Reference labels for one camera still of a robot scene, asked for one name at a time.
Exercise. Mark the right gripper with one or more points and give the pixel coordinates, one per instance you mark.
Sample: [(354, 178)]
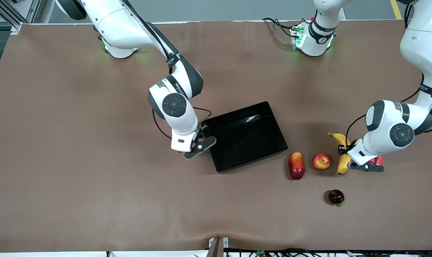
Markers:
[(203, 128)]

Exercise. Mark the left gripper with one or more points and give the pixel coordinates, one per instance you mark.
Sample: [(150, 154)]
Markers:
[(343, 148)]

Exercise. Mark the yellow banana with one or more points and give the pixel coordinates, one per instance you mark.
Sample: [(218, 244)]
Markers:
[(343, 162)]

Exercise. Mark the red yellow apple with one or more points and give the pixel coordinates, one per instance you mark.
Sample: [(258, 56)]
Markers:
[(321, 161)]

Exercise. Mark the black plastic box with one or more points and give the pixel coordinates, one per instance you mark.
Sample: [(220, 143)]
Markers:
[(248, 139)]

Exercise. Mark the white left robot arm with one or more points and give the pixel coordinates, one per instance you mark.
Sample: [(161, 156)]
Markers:
[(422, 39)]

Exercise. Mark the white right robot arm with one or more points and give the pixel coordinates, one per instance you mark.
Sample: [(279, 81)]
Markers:
[(112, 25)]

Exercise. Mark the red pomegranate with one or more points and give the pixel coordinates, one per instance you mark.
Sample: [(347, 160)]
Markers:
[(379, 160)]

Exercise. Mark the dark purple mangosteen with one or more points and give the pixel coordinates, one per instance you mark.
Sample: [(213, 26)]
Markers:
[(335, 197)]

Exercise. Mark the red yellow mango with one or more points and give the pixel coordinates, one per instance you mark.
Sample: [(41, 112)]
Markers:
[(296, 169)]

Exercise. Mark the brown table mat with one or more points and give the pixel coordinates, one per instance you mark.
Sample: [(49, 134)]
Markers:
[(94, 196)]

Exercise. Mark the aluminium frame profile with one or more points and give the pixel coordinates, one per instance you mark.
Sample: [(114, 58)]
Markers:
[(34, 10)]

